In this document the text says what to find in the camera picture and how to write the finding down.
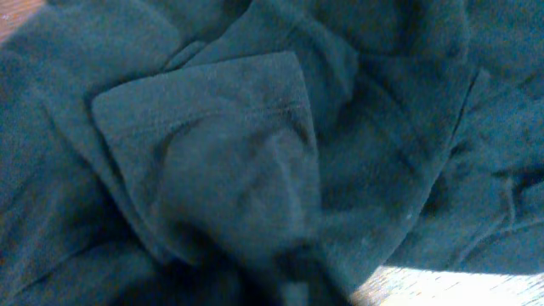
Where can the dark green Nike t-shirt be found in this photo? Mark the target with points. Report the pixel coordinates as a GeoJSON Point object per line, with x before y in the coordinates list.
{"type": "Point", "coordinates": [266, 152]}

